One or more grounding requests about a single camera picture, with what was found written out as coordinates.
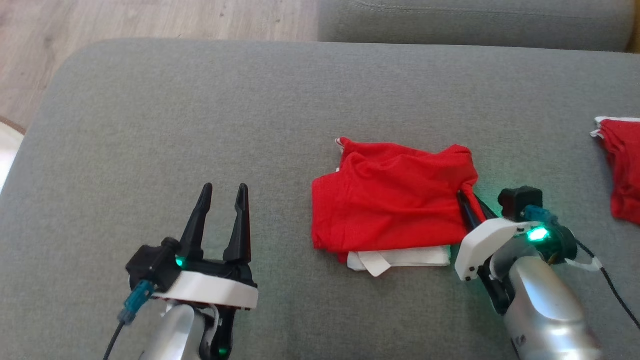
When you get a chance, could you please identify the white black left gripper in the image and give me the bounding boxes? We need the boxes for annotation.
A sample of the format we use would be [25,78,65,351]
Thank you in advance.
[152,183,259,359]

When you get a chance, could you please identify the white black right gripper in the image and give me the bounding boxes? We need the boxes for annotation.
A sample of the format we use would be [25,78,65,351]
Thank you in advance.
[454,190,578,316]

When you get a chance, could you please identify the red white basketball jersey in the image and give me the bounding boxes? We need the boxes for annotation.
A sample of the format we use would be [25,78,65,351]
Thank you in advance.
[311,136,480,278]

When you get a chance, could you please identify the red shorts with white trim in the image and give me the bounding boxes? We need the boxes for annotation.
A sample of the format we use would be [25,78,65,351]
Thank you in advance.
[590,116,640,225]

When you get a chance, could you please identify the grey fabric sofa ottoman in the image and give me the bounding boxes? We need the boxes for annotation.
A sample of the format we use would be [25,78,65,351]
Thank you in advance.
[0,39,640,360]

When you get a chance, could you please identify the grey sofa seat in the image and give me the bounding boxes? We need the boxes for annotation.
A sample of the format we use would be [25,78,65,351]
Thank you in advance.
[317,0,637,52]

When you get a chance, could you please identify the white rug with brown edge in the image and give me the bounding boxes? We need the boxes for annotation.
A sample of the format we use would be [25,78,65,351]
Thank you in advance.
[0,116,27,195]

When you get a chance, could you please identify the black right cable teal plug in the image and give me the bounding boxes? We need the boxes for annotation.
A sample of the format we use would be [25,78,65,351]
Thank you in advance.
[522,205,640,332]

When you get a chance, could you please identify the black cable teal plug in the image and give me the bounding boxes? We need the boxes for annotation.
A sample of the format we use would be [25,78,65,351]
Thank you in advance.
[102,280,156,360]
[522,205,640,332]

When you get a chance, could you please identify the black left cable teal plug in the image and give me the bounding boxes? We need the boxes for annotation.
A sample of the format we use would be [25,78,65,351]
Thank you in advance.
[102,280,156,360]

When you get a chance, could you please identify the white tape on right cable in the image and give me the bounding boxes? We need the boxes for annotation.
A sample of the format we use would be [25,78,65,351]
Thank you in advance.
[564,255,604,274]

